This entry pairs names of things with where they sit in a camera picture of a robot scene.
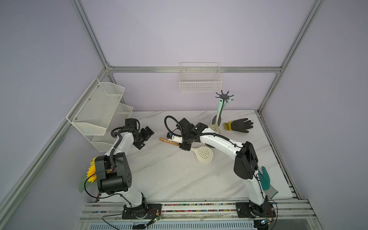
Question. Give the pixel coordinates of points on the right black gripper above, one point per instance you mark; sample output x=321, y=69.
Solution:
x=182, y=145

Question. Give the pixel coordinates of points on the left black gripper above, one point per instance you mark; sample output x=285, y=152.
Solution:
x=146, y=135

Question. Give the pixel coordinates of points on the cream skimmer mint handle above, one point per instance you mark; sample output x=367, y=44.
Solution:
x=215, y=126

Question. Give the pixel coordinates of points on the white skimmer wooden handle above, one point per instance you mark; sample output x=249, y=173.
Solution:
x=204, y=154

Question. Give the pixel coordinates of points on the grey skimmer mint handle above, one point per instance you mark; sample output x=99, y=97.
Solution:
x=225, y=103

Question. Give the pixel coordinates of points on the dark grey utensil rack stand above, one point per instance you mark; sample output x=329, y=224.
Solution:
x=225, y=99

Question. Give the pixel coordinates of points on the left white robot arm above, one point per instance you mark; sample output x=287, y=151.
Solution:
x=113, y=174

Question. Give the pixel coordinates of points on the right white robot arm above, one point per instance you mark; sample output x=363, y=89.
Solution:
x=243, y=154

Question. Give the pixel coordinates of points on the white mesh two-tier shelf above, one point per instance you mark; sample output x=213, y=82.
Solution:
x=98, y=112

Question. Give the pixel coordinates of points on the black yellow work glove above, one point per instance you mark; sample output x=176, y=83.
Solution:
x=241, y=125

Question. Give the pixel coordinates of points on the yellow artificial sunflower bouquet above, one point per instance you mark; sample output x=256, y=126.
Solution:
x=89, y=178

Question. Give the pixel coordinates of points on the green work glove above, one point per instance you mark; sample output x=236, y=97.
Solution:
x=265, y=181

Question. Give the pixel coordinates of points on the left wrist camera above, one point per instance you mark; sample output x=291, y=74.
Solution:
x=132, y=123

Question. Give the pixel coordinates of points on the white wire wall basket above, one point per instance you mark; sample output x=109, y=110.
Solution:
x=200, y=82

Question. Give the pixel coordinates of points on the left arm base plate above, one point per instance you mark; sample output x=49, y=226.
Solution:
x=148, y=211

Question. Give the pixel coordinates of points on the aluminium frame rail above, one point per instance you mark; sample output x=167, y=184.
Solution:
x=135, y=69

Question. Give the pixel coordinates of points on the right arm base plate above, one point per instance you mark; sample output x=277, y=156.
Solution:
x=250, y=210

